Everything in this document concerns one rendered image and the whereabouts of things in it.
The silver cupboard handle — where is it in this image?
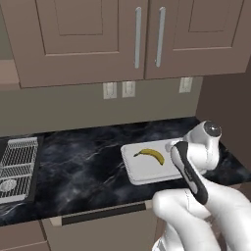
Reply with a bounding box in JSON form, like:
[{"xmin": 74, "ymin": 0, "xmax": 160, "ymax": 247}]
[
  {"xmin": 133, "ymin": 6, "xmax": 143, "ymax": 70},
  {"xmin": 155, "ymin": 6, "xmax": 167, "ymax": 69}
]

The taupe drawer front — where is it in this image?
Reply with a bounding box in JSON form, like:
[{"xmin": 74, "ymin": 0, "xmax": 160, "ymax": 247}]
[{"xmin": 41, "ymin": 199, "xmax": 160, "ymax": 251}]

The yellow banana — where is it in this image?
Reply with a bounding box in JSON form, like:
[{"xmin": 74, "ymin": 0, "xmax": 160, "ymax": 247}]
[{"xmin": 132, "ymin": 148, "xmax": 166, "ymax": 167}]

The white wall socket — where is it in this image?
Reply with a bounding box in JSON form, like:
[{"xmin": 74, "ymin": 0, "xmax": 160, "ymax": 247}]
[
  {"xmin": 102, "ymin": 81, "xmax": 118, "ymax": 100},
  {"xmin": 122, "ymin": 80, "xmax": 136, "ymax": 99},
  {"xmin": 178, "ymin": 76, "xmax": 194, "ymax": 94}
]

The taupe cupboard door with handle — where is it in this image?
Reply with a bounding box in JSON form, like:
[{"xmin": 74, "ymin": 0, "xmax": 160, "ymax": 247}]
[
  {"xmin": 0, "ymin": 0, "xmax": 150, "ymax": 89},
  {"xmin": 144, "ymin": 0, "xmax": 251, "ymax": 80}
]

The dark brown fridge side panel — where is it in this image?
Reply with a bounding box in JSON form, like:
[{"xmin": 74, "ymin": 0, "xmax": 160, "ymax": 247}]
[{"xmin": 195, "ymin": 55, "xmax": 251, "ymax": 172}]

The white rectangular tupperware container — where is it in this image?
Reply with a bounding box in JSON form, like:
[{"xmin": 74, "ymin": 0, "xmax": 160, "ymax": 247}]
[{"xmin": 120, "ymin": 138, "xmax": 208, "ymax": 186}]

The taupe lower cupboard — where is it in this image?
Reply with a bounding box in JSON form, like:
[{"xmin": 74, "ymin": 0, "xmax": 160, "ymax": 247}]
[{"xmin": 0, "ymin": 219, "xmax": 51, "ymax": 251}]

